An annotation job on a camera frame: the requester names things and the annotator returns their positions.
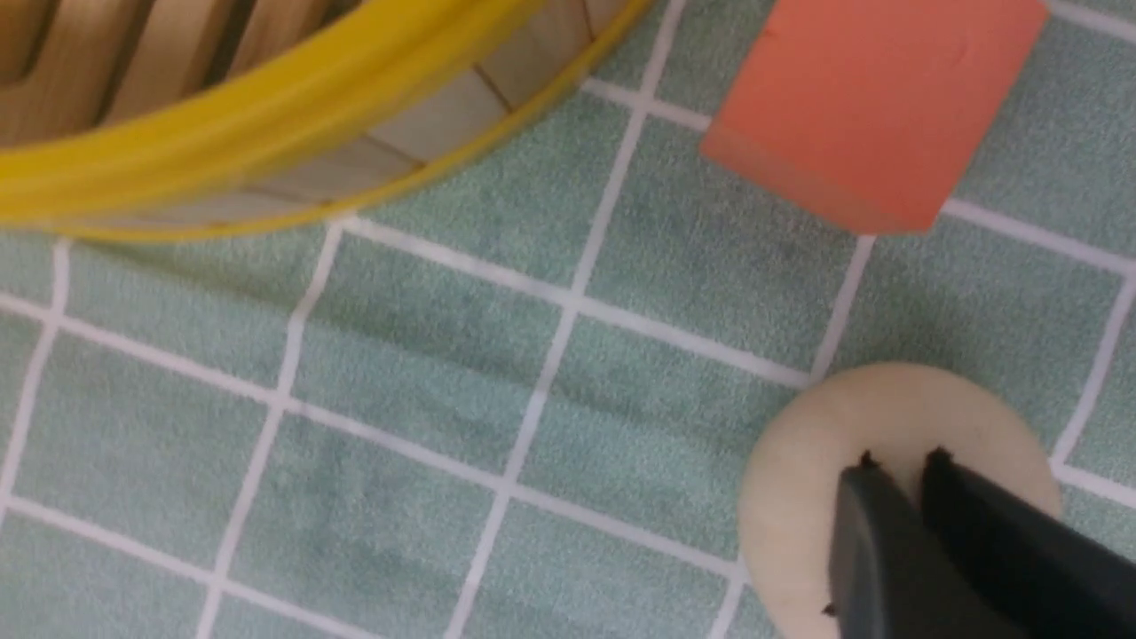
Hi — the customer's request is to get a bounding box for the white bun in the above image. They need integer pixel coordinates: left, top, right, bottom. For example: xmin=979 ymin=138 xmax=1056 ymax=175
xmin=738 ymin=360 xmax=1062 ymax=638

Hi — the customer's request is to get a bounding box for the orange cube block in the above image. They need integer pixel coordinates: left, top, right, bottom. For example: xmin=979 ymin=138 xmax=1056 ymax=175
xmin=699 ymin=1 xmax=1049 ymax=235

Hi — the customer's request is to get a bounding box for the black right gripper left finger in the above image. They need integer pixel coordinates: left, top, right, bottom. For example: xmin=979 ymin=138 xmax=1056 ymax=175
xmin=824 ymin=453 xmax=1026 ymax=638

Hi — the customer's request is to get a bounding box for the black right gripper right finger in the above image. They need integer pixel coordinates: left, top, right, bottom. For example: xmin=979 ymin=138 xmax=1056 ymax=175
xmin=920 ymin=448 xmax=1135 ymax=638

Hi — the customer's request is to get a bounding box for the green checkered tablecloth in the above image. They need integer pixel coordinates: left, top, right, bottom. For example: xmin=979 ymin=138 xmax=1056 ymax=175
xmin=1 ymin=1 xmax=1135 ymax=638

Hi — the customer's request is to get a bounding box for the bamboo steamer tray yellow rim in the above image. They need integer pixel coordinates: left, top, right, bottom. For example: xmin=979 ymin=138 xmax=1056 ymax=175
xmin=3 ymin=1 xmax=649 ymax=242

